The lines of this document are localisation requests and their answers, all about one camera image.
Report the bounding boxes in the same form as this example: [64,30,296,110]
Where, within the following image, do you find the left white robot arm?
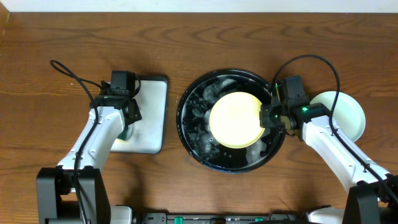
[36,90,140,223]

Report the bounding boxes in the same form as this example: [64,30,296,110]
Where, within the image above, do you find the black round tray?
[176,68,285,174]

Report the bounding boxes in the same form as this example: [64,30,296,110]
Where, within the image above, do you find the yellow plate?
[209,91,265,149]

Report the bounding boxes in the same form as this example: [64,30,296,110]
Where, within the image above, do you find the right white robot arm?
[260,91,397,223]

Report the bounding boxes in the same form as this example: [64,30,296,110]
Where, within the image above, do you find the white rectangular sponge tray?
[111,76,168,154]

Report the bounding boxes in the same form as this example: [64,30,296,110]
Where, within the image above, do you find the mint plate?
[310,91,366,142]

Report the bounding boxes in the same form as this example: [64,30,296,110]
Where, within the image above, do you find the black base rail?
[131,212,310,224]

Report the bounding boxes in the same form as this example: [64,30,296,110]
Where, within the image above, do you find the green yellow sponge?
[117,124,133,141]

